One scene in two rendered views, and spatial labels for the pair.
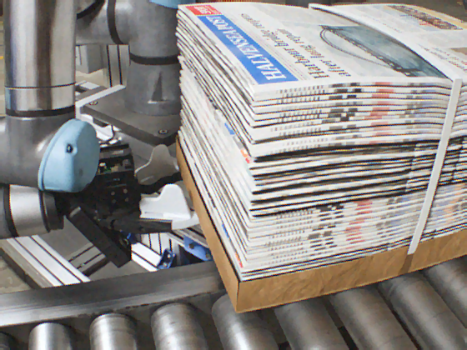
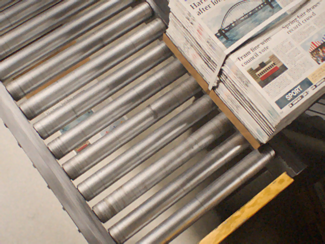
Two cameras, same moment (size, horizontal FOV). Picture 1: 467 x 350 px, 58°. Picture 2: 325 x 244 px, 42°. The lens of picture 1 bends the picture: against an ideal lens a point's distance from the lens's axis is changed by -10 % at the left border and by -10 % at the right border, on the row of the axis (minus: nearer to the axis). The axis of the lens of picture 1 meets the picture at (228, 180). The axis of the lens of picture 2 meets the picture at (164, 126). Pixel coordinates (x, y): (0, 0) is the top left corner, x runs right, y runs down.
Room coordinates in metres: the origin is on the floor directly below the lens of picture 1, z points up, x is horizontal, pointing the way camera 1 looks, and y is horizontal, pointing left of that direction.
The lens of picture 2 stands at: (0.01, -0.53, 1.82)
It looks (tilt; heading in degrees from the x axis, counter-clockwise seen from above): 71 degrees down; 57
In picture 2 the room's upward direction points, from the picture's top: 12 degrees clockwise
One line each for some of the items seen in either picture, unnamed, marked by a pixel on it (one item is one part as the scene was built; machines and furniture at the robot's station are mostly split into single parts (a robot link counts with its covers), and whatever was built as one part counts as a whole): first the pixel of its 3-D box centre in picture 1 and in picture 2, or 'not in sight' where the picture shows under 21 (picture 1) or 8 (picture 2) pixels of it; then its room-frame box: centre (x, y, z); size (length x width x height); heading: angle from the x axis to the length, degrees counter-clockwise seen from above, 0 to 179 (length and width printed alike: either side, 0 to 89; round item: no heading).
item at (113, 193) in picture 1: (93, 191); not in sight; (0.47, 0.17, 0.83); 0.12 x 0.08 x 0.09; 106
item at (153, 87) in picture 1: (163, 72); not in sight; (0.78, 0.11, 0.87); 0.15 x 0.15 x 0.10
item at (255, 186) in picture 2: not in sight; (249, 192); (0.48, -0.43, 0.34); 0.06 x 0.06 x 0.68; 16
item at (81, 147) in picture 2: not in sight; (88, 118); (0.05, 0.16, 0.00); 0.37 x 0.29 x 0.01; 106
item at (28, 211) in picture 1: (34, 204); not in sight; (0.45, 0.25, 0.82); 0.08 x 0.05 x 0.08; 16
